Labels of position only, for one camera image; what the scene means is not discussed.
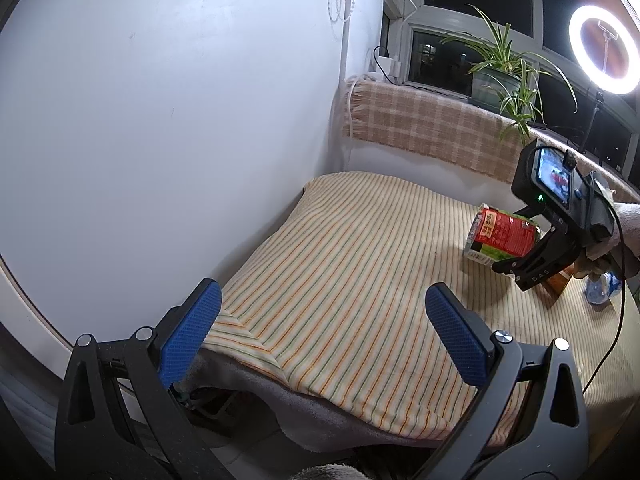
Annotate near orange paper cup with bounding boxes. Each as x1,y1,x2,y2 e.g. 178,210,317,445
540,268,573,308

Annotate plaid beige sill cloth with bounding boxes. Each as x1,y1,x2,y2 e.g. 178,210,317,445
342,79,640,206

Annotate striped yellow table cloth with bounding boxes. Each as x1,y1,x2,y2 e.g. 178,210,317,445
202,172,639,441

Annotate white power strip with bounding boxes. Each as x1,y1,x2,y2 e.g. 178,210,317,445
374,56,401,84

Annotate gloved right hand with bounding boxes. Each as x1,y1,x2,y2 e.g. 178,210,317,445
574,203,639,280

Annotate blue orange cut bottle cup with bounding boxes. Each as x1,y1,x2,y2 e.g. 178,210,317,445
585,272,623,306

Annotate white hanging cable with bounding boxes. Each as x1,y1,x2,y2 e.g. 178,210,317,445
324,0,362,141

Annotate white ring light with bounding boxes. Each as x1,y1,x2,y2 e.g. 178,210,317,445
568,4,639,96

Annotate grey underlay blanket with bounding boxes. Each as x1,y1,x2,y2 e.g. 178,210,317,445
178,350,439,453

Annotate red green label cut bottle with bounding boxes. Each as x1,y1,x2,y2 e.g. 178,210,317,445
462,204,540,266

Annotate black tripod stand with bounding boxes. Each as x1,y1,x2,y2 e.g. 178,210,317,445
579,90,604,154

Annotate black camera with screen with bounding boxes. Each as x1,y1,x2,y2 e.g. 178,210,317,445
511,140,589,228

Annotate black camera cable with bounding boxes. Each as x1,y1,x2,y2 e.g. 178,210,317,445
569,156,640,396

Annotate green potted spider plant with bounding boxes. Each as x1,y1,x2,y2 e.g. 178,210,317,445
442,6,578,143

